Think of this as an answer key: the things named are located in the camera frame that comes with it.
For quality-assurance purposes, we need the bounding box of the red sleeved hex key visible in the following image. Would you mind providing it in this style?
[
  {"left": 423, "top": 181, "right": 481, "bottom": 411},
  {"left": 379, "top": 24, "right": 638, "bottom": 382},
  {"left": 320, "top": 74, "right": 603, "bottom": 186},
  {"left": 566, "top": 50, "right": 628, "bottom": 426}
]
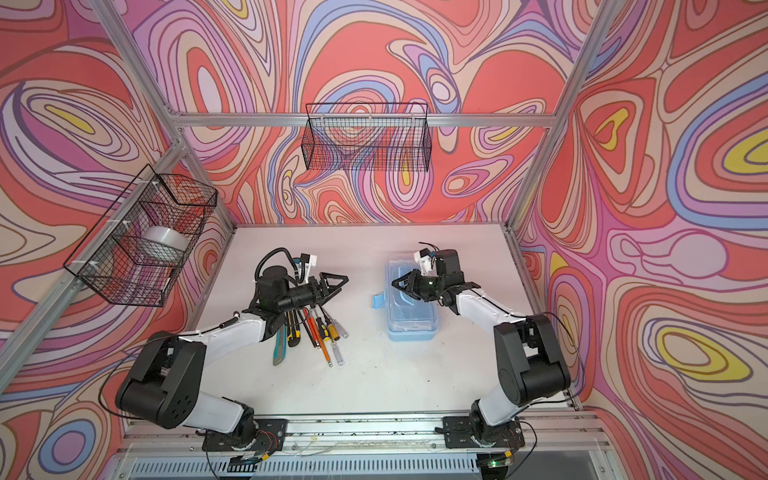
[{"left": 304, "top": 308, "right": 321, "bottom": 348}]

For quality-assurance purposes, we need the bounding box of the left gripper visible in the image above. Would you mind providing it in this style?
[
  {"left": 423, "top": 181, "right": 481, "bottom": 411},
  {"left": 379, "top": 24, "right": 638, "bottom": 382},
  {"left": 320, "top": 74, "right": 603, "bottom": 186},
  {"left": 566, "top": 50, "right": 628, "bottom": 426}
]
[{"left": 275, "top": 275, "right": 347, "bottom": 316}]

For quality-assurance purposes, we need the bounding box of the yellow black utility knife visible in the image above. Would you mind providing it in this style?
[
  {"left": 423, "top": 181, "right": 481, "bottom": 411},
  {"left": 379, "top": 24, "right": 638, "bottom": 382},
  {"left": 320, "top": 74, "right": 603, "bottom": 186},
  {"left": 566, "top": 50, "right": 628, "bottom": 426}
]
[{"left": 287, "top": 310, "right": 301, "bottom": 348}]

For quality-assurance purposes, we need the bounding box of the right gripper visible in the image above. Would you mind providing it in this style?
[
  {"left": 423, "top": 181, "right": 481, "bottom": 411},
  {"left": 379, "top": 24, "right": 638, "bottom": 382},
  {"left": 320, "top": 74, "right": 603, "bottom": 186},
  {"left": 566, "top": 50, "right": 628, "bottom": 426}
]
[{"left": 392, "top": 269, "right": 446, "bottom": 301}]

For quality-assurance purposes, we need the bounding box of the left black wire basket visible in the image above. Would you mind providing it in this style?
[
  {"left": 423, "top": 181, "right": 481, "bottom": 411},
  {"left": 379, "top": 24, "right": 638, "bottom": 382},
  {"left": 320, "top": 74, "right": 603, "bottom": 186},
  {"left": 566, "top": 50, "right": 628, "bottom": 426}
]
[{"left": 63, "top": 165, "right": 218, "bottom": 307}]

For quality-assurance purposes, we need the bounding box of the blue plastic tool box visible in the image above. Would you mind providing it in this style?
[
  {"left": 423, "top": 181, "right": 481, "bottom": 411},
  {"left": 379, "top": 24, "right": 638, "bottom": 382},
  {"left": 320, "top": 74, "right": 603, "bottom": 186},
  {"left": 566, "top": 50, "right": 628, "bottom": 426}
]
[{"left": 372, "top": 257, "right": 439, "bottom": 342}]

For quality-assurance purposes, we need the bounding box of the silver tape roll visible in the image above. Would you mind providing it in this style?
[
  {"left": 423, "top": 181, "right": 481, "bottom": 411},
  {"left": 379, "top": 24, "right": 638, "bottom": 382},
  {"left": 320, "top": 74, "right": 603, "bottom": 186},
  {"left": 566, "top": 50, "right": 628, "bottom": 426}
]
[{"left": 139, "top": 226, "right": 189, "bottom": 264}]

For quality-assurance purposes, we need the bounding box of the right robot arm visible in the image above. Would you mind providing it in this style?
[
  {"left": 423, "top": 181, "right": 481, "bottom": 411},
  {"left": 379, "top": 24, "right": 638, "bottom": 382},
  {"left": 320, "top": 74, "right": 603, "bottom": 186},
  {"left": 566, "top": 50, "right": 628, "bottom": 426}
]
[{"left": 390, "top": 245, "right": 572, "bottom": 449}]

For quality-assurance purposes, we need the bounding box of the dark steel hex key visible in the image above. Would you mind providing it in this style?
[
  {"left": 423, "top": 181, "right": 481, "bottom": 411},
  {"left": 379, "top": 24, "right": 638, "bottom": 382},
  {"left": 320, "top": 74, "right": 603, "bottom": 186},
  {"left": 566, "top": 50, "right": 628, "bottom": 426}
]
[{"left": 297, "top": 309, "right": 319, "bottom": 348}]

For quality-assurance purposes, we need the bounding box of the yellow black screwdriver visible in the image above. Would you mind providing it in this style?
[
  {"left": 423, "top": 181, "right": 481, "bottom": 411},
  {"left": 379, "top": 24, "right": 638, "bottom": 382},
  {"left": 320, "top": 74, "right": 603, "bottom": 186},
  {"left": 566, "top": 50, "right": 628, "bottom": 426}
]
[{"left": 316, "top": 307, "right": 340, "bottom": 341}]

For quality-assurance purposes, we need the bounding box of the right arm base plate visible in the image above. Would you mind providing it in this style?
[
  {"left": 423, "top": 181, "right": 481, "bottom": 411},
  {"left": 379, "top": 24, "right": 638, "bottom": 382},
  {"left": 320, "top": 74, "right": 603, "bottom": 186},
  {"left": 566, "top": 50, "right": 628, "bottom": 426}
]
[{"left": 434, "top": 415, "right": 525, "bottom": 451}]

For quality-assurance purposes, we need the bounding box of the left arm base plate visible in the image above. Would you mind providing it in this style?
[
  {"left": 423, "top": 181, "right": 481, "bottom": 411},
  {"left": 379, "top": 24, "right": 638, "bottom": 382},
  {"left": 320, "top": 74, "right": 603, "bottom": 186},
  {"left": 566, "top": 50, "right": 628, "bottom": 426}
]
[{"left": 202, "top": 418, "right": 288, "bottom": 453}]

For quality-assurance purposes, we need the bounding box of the back black wire basket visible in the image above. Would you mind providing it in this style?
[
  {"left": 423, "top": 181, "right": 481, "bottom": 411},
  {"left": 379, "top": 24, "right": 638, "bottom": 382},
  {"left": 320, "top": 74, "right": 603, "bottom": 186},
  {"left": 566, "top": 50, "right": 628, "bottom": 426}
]
[{"left": 301, "top": 101, "right": 432, "bottom": 173}]

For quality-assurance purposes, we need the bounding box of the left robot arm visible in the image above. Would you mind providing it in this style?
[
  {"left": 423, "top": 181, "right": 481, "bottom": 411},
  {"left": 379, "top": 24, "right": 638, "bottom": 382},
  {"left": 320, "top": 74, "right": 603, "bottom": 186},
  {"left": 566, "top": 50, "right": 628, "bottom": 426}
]
[{"left": 115, "top": 266, "right": 349, "bottom": 451}]

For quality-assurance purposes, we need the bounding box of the clear handled screwdriver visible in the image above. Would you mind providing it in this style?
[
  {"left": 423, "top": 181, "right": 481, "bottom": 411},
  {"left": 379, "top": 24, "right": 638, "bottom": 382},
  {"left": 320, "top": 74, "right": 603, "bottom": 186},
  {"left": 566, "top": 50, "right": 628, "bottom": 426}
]
[{"left": 321, "top": 307, "right": 345, "bottom": 366}]

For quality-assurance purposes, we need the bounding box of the black wire basket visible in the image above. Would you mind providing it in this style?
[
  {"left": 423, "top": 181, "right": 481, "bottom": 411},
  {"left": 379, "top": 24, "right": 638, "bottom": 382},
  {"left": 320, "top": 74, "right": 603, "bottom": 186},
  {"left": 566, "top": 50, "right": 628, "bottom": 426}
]
[
  {"left": 301, "top": 101, "right": 432, "bottom": 173},
  {"left": 63, "top": 165, "right": 218, "bottom": 307}
]

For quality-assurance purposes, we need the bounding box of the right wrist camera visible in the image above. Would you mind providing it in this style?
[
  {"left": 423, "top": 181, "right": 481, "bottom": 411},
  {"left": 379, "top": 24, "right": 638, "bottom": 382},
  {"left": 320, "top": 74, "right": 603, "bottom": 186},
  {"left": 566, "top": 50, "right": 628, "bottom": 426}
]
[{"left": 414, "top": 248, "right": 436, "bottom": 276}]

